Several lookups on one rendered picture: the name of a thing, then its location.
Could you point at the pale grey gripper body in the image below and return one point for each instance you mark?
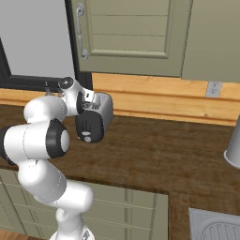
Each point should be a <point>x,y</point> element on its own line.
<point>95,101</point>

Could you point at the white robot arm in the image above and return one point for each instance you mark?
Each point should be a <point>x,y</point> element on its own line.
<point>37,140</point>

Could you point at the silver and black toaster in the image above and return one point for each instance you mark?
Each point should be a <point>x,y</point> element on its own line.
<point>106,109</point>

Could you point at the olive green base cupboard door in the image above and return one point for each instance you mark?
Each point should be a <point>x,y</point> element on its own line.
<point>109,212</point>
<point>12,200</point>
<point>146,215</point>

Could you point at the plain olive green cupboard panel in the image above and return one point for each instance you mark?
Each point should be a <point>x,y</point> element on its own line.
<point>215,37</point>

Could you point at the pale grey conical container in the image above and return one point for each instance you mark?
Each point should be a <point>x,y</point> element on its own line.
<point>235,146</point>

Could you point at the grey steel sink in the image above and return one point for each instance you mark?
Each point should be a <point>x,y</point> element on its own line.
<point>218,225</point>

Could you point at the grey wall socket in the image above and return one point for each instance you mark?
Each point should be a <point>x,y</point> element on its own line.
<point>214,89</point>

